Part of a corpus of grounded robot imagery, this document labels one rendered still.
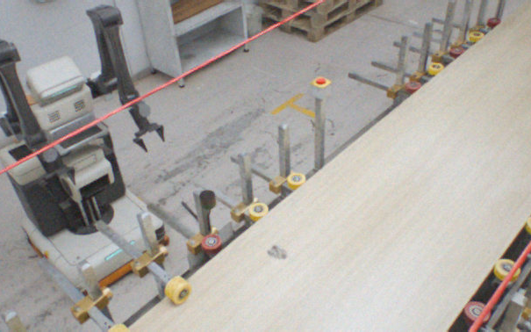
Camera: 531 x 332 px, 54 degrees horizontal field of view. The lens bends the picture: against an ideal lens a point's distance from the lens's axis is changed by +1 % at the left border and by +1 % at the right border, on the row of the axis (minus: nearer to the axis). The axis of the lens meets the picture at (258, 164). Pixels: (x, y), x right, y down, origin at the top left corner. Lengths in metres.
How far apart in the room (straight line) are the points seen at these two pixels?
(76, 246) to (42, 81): 1.08
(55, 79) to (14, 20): 1.98
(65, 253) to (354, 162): 1.67
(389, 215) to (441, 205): 0.22
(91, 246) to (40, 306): 0.46
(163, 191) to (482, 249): 2.28
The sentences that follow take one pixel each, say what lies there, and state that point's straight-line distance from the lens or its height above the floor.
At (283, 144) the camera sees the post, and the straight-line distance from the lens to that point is 2.28.
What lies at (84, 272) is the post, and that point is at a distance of 1.81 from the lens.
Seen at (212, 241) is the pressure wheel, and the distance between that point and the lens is 2.06.
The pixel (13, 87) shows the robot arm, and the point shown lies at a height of 1.47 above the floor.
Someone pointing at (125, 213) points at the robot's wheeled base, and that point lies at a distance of 3.20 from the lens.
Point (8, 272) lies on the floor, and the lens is 3.57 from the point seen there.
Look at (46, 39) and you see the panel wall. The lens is 4.50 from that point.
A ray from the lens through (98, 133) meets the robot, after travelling 2.54.
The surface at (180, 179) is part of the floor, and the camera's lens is 3.78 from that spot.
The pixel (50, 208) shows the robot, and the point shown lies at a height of 0.48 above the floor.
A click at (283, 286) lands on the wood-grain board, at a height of 0.90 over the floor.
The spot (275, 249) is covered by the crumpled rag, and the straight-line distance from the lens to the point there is 2.01.
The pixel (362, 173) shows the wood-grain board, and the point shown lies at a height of 0.90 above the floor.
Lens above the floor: 2.42
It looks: 39 degrees down
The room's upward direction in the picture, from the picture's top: 4 degrees counter-clockwise
